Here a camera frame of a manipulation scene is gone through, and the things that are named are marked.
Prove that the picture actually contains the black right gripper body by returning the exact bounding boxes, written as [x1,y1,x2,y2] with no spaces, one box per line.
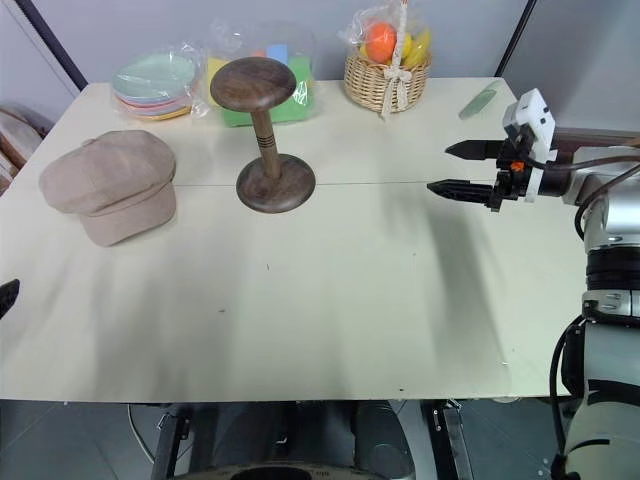
[487,123,535,214]

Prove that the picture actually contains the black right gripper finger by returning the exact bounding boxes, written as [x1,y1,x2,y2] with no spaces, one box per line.
[444,139,503,162]
[426,178,497,205]

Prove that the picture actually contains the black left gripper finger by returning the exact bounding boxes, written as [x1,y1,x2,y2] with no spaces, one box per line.
[0,278,22,320]

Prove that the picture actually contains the beige newsboy cap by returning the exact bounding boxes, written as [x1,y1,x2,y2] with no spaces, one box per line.
[38,129,178,248]

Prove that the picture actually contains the dark wooden hat stand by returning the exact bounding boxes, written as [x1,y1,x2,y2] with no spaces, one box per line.
[209,56,317,215]

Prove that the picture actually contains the pale green flat scraper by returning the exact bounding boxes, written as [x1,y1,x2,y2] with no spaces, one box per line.
[459,84,496,120]

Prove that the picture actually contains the dark brown wooden bar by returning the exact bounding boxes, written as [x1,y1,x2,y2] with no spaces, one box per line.
[552,126,640,156]

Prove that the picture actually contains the yellow toy bananas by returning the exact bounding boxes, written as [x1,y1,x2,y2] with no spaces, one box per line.
[399,28,433,70]

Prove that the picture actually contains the orange toy fruit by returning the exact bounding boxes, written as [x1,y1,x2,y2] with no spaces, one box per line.
[365,22,399,64]

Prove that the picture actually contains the brown wooden furniture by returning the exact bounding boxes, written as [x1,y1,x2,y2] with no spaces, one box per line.
[0,103,54,197]

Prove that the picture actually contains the bagged colourful foam blocks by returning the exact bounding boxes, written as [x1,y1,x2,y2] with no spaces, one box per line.
[189,18,319,129]

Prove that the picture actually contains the black metal table leg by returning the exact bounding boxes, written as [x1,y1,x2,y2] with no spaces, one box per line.
[151,402,192,480]
[430,398,477,480]

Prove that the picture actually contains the stack of pastel plates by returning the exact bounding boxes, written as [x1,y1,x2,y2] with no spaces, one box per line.
[110,51,199,123]

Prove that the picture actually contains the grey rounded shape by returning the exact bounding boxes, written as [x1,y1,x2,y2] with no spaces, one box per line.
[353,399,417,480]

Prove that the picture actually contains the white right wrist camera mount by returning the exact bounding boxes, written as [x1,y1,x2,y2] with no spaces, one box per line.
[501,88,559,204]

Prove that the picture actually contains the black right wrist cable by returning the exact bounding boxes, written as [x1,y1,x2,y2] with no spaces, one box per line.
[519,143,640,242]

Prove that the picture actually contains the wicker basket with rope handle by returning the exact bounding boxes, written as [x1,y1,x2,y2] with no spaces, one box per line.
[343,0,434,119]

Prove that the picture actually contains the dark wall post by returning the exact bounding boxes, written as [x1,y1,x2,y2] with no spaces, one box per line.
[30,0,90,93]
[495,0,539,78]

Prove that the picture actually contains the white cable under table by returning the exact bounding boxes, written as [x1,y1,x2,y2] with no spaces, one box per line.
[126,402,157,465]

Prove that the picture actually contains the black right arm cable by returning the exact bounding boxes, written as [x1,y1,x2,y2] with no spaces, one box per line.
[548,318,589,480]

